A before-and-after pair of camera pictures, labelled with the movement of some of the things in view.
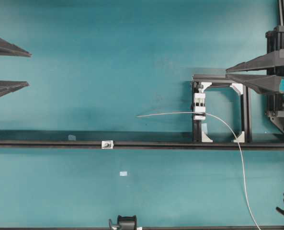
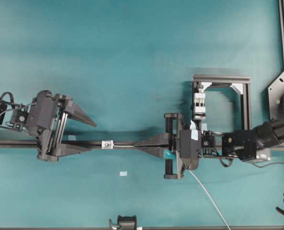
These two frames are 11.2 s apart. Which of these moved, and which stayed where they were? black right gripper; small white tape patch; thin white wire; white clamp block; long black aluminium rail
Moved: thin white wire; black right gripper
Stayed: small white tape patch; long black aluminium rail; white clamp block
